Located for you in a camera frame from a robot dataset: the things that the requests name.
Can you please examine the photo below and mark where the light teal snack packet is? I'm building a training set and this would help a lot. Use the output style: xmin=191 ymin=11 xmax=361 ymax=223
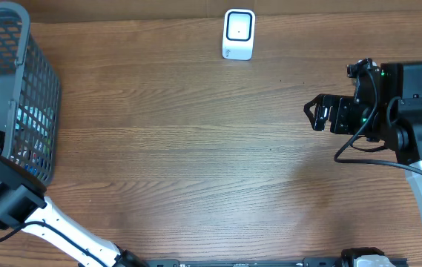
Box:
xmin=15 ymin=106 xmax=55 ymax=137

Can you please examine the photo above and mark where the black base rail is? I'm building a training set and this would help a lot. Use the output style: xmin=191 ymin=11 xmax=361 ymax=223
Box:
xmin=145 ymin=257 xmax=355 ymax=267

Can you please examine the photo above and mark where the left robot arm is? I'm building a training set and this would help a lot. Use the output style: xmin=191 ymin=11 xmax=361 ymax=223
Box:
xmin=0 ymin=155 xmax=146 ymax=267

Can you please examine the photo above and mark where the grey plastic mesh basket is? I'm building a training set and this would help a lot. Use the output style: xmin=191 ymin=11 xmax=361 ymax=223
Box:
xmin=0 ymin=1 xmax=62 ymax=185

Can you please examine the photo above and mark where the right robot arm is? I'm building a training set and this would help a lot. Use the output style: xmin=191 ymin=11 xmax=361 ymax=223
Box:
xmin=303 ymin=58 xmax=422 ymax=219

